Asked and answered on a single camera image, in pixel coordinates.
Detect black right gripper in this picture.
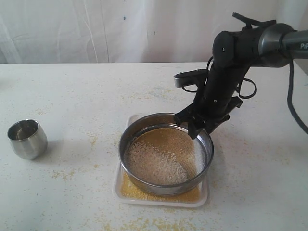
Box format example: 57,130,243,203
173,61,250,139

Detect yellow millet grains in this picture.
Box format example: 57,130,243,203
119,128,203,196

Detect round steel mesh sieve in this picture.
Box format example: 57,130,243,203
118,113,214,196

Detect stainless steel cup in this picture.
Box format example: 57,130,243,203
7,119,48,160

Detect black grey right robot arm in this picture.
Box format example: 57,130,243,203
174,13,308,139

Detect white rectangular plastic tray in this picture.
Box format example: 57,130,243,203
113,113,214,208

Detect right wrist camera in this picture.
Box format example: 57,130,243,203
174,69,208,88

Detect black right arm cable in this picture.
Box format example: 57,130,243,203
287,57,308,134

